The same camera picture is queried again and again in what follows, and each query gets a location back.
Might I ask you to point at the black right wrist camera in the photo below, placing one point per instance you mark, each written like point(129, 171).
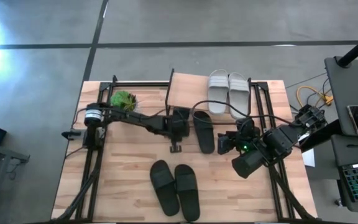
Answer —
point(245, 127)

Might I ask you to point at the black stand pole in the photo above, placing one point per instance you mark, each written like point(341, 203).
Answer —
point(357, 48)

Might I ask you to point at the grey slide sandal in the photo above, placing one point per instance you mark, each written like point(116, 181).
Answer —
point(217, 99)
point(239, 102)

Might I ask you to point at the green plant in patterned pot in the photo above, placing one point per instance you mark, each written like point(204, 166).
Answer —
point(122, 99)

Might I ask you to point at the white paper sheet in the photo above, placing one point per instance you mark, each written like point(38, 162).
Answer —
point(309, 158)

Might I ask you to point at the grey side desk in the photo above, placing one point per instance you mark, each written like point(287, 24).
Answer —
point(350, 87)

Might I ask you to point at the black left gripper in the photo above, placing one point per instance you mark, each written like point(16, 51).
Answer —
point(179, 124)

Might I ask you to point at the wooden shelf with black frame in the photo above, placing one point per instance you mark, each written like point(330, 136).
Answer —
point(188, 90)

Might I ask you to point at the grey metal stand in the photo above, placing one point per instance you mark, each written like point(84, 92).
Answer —
point(14, 155)

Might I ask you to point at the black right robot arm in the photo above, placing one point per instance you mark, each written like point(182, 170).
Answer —
point(278, 143)

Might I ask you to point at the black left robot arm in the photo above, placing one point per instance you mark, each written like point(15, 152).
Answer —
point(135, 119)

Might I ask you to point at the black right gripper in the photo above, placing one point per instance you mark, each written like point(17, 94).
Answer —
point(225, 144)

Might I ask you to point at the black slide sandal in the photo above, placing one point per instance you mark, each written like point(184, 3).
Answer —
point(165, 193)
point(205, 137)
point(187, 196)

